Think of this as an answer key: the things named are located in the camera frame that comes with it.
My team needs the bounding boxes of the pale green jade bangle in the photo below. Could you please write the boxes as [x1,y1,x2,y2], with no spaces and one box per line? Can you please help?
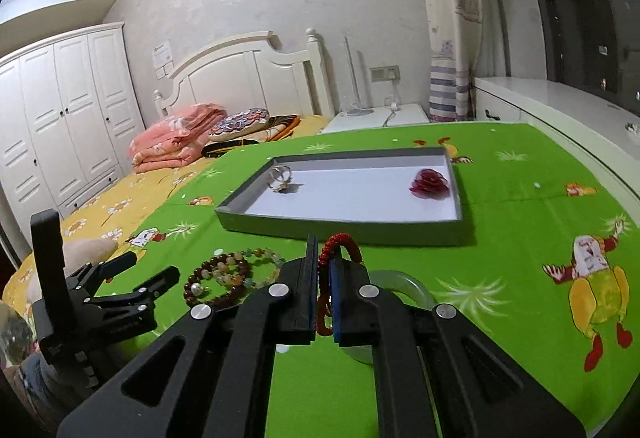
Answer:
[343,270,436,366]

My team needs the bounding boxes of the brown wooden bead bracelet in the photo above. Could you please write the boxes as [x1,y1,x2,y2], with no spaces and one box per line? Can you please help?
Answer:
[182,252,253,310]

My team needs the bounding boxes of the red woven cord bracelet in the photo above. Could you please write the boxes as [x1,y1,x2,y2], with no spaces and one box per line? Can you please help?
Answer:
[314,232,364,338]

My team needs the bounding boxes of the grey shallow jewelry tray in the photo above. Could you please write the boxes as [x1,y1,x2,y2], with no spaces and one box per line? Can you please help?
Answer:
[216,146,474,247]

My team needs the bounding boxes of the beige plush cushion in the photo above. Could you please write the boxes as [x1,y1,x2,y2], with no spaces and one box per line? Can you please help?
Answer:
[26,239,118,305]

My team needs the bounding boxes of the yellow daisy bed sheet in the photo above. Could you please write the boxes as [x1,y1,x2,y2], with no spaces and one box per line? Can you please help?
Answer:
[1,115,329,319]

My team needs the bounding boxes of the folded pink quilt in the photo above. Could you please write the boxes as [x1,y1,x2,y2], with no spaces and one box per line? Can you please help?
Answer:
[127,102,227,174]

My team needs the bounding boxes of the white wardrobe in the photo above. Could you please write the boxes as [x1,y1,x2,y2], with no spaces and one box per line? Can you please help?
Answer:
[1,22,144,236]

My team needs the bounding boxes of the red rose brooch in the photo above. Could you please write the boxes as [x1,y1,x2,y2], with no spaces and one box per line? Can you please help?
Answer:
[410,168,449,198]

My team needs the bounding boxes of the patterned blue red pillow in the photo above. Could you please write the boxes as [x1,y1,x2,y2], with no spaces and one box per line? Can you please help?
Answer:
[207,108,270,142]

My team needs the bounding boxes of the black orange folded blanket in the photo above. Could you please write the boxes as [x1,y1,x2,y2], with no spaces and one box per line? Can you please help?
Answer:
[201,115,302,158]

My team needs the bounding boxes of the white bed headboard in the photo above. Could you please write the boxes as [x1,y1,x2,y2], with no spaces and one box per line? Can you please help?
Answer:
[154,28,337,120]

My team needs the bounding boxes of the white nightstand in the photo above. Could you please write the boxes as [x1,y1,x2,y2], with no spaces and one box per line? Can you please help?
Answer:
[321,103,430,134]

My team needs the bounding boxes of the white desk lamp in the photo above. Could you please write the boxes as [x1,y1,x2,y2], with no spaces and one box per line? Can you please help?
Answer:
[344,36,373,116]

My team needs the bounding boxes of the white window bench cabinet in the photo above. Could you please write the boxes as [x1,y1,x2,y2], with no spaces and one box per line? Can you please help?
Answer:
[474,77,639,222]

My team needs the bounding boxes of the sailboat print curtain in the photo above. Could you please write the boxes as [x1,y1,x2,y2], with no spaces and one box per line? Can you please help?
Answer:
[425,0,483,122]

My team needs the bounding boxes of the gold ring pair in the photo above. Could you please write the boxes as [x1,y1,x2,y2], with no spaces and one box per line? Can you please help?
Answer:
[266,164,296,194]

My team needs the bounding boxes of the white wall papers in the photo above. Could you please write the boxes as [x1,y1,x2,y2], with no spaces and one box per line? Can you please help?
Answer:
[152,40,174,80]

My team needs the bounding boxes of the white charger cable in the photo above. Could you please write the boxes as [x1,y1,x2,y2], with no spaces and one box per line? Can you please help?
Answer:
[380,78,404,128]

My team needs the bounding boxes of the grey wall socket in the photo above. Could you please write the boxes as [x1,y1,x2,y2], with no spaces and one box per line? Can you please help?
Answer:
[370,65,400,83]

